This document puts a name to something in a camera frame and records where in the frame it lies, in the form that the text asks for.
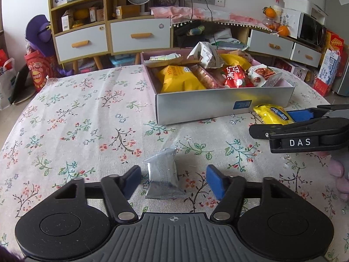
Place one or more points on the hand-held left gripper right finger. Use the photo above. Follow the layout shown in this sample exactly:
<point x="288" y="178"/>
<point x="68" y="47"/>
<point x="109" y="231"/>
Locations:
<point x="215" y="181"/>

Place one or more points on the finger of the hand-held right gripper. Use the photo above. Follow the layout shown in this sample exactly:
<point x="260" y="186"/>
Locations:
<point x="272" y="131"/>
<point x="300" y="115"/>

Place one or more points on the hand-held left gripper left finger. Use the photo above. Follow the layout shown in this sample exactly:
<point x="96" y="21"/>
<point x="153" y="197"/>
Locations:
<point x="132" y="181"/>

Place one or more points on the yellow snack packet blue label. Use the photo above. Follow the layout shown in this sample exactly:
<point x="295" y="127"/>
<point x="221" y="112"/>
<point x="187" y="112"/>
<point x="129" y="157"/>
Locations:
<point x="272" y="113"/>

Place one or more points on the silver foil snack packet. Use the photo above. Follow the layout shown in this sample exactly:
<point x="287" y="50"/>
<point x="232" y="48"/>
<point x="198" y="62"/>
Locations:
<point x="163" y="174"/>

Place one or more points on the pink-lined silver cardboard box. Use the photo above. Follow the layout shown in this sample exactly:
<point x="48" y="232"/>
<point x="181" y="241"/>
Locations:
<point x="204" y="106"/>

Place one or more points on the plain yellow snack packet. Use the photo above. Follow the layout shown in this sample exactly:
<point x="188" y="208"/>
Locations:
<point x="234" y="60"/>

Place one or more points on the pale white snack packet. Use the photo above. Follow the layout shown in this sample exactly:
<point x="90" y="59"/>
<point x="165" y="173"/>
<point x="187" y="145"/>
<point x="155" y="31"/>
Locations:
<point x="163" y="57"/>

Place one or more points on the white red printed box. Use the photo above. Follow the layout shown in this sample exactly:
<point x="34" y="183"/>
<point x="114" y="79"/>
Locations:
<point x="294" y="69"/>

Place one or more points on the blue white carton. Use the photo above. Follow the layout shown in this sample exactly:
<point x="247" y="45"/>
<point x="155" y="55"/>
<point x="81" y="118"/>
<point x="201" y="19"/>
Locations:
<point x="328" y="71"/>

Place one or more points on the white brown snack packet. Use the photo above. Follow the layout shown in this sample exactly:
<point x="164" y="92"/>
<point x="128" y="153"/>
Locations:
<point x="263" y="73"/>

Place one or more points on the red yellow gift box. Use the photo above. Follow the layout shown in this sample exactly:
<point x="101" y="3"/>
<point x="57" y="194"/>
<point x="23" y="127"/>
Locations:
<point x="334" y="40"/>

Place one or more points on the pink red snack packet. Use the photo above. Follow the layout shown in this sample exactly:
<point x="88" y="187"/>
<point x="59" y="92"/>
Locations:
<point x="207" y="76"/>

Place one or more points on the white microwave oven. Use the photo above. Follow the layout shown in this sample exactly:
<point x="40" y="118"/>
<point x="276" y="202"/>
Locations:
<point x="312" y="30"/>

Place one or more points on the orange fruit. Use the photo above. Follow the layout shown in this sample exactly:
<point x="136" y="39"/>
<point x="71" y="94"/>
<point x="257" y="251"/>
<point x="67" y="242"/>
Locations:
<point x="283" y="30"/>
<point x="269" y="12"/>

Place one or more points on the white sketch board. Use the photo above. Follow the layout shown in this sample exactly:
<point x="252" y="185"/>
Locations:
<point x="290" y="21"/>

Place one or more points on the glass jar with oranges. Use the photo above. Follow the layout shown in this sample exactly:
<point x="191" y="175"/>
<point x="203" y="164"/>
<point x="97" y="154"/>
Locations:
<point x="270" y="24"/>

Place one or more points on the wooden low cabinet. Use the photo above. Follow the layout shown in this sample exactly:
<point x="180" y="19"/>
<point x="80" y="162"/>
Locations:
<point x="242" y="36"/>

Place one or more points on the white snack packet grey print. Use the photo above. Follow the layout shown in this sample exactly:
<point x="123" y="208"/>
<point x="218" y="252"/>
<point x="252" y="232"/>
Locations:
<point x="207" y="54"/>

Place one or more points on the pile of white papers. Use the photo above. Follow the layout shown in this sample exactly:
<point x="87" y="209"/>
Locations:
<point x="226" y="39"/>

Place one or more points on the large yellow snack packet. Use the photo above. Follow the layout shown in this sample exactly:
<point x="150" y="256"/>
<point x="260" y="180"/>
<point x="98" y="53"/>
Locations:
<point x="177" y="80"/>

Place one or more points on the white appliance box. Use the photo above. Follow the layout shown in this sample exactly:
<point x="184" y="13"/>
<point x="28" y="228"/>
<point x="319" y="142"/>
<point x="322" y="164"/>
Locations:
<point x="300" y="5"/>

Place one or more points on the blue-lid plastic storage box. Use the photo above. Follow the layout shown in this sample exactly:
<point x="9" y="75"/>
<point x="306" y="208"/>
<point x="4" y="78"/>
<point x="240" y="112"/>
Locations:
<point x="122" y="60"/>

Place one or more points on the clear plastic storage box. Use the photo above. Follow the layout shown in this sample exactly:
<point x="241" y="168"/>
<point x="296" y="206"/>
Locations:
<point x="87" y="66"/>

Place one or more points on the pink patterned cloth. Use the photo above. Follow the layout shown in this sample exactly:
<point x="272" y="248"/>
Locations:
<point x="218" y="16"/>

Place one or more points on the red printed bucket bag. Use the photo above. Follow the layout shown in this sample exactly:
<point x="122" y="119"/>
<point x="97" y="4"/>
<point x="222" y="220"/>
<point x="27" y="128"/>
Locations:
<point x="38" y="72"/>

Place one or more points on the dark flat board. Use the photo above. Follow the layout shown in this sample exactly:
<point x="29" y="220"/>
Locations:
<point x="24" y="84"/>

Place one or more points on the white shopping bag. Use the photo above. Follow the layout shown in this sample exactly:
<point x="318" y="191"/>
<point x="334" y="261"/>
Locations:
<point x="6" y="84"/>

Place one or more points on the wooden box white label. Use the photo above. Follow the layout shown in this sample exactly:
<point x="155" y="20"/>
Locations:
<point x="128" y="11"/>

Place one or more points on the small brown cartons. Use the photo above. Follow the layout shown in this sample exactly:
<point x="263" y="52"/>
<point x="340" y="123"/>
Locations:
<point x="96" y="14"/>

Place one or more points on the small white carton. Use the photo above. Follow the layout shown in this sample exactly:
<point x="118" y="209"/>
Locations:
<point x="66" y="21"/>

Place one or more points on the orange yellow toy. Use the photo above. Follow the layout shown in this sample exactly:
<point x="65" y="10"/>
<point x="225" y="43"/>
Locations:
<point x="81" y="16"/>

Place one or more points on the purple plush toy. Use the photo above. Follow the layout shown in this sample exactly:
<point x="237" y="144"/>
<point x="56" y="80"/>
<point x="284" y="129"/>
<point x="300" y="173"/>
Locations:
<point x="38" y="35"/>

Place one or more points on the red gift bag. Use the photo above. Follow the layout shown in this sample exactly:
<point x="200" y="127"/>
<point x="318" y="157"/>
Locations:
<point x="2" y="58"/>

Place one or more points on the wooden shelf cabinet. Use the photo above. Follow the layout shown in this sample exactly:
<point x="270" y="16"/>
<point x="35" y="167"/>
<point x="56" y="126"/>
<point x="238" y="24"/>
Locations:
<point x="106" y="2"/>

